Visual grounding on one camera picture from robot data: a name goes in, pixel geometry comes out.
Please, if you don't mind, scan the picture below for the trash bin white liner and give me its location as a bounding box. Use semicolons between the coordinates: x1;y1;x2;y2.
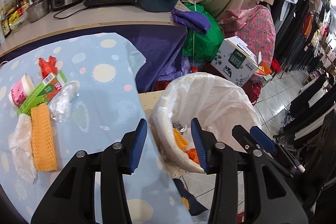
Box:
149;72;261;173

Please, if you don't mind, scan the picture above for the white paper towel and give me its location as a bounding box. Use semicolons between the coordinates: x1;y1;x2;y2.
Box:
8;114;37;184

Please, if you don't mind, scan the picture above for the green plastic bag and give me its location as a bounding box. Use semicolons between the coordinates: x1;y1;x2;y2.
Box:
182;2;224;62

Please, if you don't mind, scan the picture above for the blue patterned tablecloth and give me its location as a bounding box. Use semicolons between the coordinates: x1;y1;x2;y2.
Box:
1;33;192;223

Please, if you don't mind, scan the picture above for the steel wool scrubber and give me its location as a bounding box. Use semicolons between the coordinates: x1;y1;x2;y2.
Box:
173;122;187;134

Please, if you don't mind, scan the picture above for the purple cloth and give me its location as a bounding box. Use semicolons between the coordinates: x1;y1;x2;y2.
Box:
171;9;211;35

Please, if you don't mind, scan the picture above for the black induction cooker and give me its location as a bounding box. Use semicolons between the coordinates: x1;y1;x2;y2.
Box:
83;0;135;8

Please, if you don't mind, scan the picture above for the red plastic bag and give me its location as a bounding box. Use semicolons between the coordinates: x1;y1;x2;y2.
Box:
38;56;58;79

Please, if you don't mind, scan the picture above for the orange foam fruit net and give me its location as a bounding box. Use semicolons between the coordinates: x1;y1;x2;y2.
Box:
173;128;189;151

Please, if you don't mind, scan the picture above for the green toothpaste box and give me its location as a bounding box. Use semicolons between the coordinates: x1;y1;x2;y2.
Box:
17;71;67;116

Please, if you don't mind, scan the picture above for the orange plastic bag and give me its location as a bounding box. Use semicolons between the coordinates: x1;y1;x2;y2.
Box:
185;148;199;164

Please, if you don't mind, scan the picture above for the steel mixing bowl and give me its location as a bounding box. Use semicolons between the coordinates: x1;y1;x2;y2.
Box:
26;0;50;23

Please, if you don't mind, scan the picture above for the clear food container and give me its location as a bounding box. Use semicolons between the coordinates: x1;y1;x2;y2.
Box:
10;14;28;32

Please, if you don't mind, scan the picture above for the dark soy sauce bottle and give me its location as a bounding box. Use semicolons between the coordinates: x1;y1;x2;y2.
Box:
0;5;11;38

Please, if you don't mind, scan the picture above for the pink floral cloth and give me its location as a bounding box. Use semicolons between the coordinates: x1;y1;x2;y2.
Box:
219;5;276;67

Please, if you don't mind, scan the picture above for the clear plastic bag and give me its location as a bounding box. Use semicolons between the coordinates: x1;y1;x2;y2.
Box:
48;82;79;123

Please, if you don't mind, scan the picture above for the white green cardboard box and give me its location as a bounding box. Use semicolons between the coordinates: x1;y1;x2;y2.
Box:
211;36;262;87

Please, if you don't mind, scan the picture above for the pink white paper cup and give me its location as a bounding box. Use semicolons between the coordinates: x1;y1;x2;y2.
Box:
9;73;35;108

